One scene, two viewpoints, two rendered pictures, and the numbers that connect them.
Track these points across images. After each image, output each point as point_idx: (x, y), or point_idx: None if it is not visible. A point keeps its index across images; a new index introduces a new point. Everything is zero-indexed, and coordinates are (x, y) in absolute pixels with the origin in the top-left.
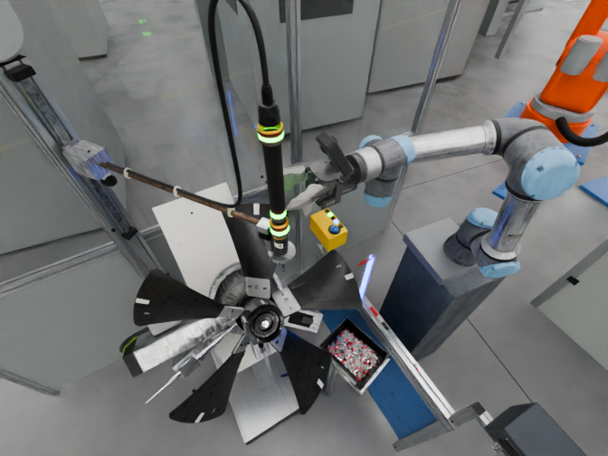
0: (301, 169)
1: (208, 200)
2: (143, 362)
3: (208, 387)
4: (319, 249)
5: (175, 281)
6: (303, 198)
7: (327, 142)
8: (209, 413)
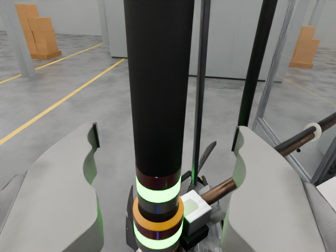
0: (269, 241)
1: (278, 145)
2: (182, 183)
3: (132, 213)
4: None
5: (203, 163)
6: (56, 146)
7: None
8: (126, 224)
